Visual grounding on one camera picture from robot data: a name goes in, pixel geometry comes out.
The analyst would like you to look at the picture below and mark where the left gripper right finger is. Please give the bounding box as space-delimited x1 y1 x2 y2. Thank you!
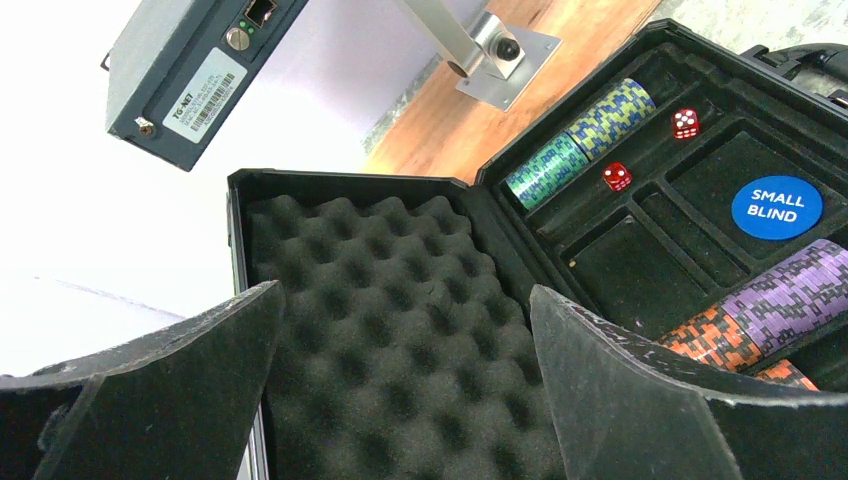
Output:
529 285 847 479

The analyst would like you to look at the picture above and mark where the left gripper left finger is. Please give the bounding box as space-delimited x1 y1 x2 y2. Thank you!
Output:
1 281 285 479

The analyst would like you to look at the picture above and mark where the orange brown poker chip stack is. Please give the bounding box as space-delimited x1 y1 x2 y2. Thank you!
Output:
658 305 765 372

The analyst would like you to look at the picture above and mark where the purple poker chip stack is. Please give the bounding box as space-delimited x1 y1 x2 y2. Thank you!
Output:
717 239 847 357

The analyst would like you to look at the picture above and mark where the black poker set case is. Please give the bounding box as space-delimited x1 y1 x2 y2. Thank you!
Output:
228 19 847 479

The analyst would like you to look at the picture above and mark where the blue small blind button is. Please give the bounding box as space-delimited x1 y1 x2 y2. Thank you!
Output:
731 175 824 241

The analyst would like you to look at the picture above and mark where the red die in case left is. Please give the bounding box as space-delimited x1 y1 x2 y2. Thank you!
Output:
602 162 633 192

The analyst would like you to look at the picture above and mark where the red die in case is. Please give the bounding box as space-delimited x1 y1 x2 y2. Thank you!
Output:
602 162 633 192
671 108 701 139

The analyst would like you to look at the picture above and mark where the green poker chip stack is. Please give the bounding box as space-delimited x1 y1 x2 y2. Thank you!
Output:
506 133 589 210

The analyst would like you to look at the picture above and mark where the red die in case right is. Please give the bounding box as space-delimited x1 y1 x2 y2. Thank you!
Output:
671 108 701 139

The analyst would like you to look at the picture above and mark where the wooden board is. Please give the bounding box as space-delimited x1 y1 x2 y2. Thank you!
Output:
363 0 658 183

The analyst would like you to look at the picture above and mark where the grey rack network switch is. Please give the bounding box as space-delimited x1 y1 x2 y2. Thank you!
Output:
102 0 307 171

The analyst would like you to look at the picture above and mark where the silver metal stand bracket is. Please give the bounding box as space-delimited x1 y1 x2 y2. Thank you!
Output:
398 0 561 112

